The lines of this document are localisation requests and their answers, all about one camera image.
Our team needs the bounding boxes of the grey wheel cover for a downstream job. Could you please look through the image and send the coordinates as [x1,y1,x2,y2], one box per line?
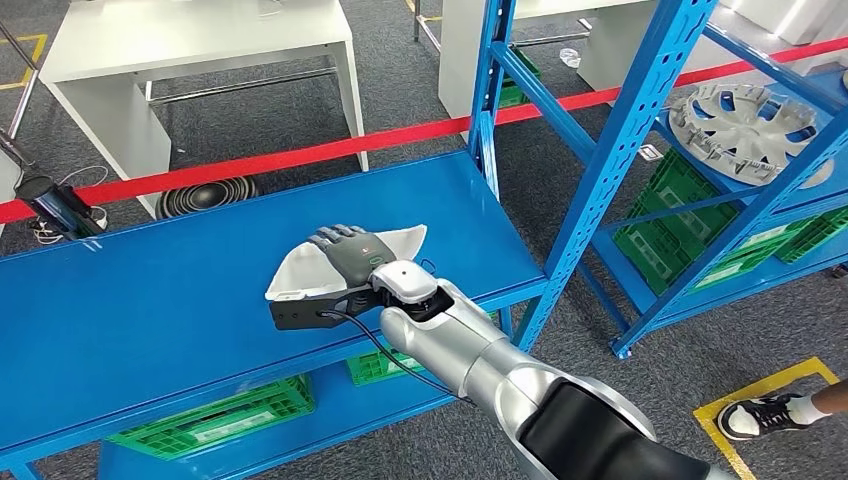
[667,82,836,190]

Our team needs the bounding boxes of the yellow floor tape square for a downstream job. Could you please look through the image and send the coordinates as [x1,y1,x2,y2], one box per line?
[692,356,843,480]

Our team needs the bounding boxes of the black barrier post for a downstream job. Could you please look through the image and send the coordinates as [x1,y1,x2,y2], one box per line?
[14,173,107,241]

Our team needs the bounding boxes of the grey metal frame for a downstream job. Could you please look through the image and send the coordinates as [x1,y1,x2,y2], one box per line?
[0,18,42,168]

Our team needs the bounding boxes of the red barrier belt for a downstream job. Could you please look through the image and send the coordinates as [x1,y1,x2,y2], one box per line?
[0,36,848,225]

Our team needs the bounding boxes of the white cabinet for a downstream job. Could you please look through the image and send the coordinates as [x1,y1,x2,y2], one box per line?
[0,150,22,236]

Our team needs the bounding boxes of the blue metal shelf rack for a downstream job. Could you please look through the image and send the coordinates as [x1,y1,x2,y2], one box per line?
[0,0,551,480]

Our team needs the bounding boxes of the person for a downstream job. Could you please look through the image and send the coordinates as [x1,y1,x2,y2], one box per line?
[716,378,848,443]

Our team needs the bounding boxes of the white plastic car part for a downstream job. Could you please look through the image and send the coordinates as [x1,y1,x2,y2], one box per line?
[264,223,429,303]

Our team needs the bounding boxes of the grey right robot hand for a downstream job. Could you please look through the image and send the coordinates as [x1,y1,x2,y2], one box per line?
[307,225,399,289]

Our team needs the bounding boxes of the blue rack with wheel covers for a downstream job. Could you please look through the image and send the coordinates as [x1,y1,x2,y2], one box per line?
[516,0,848,360]

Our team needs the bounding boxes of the black camera cable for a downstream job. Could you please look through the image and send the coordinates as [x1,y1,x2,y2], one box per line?
[317,309,475,407]

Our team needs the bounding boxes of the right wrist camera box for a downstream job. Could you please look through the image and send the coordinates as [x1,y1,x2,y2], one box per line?
[268,291,389,333]

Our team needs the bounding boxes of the black round ribbed base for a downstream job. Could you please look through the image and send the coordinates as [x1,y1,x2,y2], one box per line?
[154,175,258,221]

